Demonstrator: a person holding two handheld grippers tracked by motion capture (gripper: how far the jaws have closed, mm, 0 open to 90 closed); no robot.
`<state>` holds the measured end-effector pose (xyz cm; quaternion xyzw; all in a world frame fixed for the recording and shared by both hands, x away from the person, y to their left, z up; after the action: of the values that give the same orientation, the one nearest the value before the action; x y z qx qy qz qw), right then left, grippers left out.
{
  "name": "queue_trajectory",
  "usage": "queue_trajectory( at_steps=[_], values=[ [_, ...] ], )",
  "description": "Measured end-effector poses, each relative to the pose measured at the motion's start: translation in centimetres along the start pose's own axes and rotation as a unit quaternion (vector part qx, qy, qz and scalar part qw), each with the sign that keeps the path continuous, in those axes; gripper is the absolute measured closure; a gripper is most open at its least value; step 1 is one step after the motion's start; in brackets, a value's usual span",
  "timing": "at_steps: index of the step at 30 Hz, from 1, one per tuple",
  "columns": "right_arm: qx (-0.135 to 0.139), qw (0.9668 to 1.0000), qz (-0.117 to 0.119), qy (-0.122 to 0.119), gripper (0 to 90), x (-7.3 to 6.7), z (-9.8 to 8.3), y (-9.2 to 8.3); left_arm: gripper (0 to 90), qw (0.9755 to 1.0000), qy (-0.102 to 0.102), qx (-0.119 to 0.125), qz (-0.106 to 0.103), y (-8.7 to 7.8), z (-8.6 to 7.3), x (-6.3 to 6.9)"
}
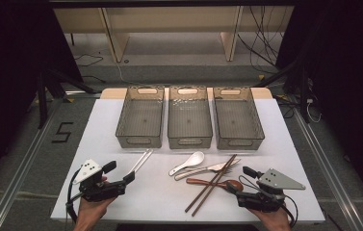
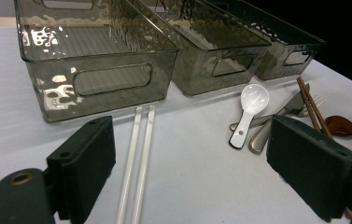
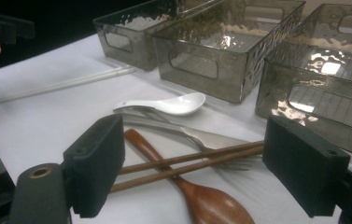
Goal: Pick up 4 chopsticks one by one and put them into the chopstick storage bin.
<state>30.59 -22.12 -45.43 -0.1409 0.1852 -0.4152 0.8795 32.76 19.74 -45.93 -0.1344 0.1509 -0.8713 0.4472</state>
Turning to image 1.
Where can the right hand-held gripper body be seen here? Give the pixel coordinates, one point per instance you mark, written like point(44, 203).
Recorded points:
point(262, 200)

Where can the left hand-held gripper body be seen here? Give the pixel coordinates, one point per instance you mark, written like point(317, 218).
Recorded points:
point(105, 189)

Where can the silver metal chopstick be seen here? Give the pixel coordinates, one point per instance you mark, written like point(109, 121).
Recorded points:
point(145, 159)
point(140, 160)

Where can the brown wooden spoon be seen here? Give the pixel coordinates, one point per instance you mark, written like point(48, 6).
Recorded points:
point(198, 182)

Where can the white ceramic spoon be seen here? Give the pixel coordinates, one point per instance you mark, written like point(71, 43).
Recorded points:
point(195, 159)

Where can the translucent grey plastic bin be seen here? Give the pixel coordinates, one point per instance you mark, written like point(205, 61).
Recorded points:
point(237, 120)
point(140, 118)
point(189, 120)

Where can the person's right hand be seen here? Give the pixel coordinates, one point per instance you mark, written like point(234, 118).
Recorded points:
point(275, 219)

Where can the person's left hand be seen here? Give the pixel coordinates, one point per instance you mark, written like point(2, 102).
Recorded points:
point(92, 211)

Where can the white table mat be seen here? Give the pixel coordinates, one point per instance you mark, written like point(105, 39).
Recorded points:
point(156, 202)

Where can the black tripod stand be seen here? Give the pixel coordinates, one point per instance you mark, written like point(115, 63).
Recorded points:
point(42, 102)

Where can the black metal stand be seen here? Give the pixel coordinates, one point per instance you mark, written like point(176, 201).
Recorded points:
point(303, 96)

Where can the dark curtain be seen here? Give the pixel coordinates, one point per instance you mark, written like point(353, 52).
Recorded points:
point(9, 64)
point(346, 64)

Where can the beige wooden desk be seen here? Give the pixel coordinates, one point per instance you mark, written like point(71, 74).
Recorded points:
point(169, 19)

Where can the aluminium floor rail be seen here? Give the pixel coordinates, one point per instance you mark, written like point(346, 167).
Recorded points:
point(330, 173)
point(18, 173)

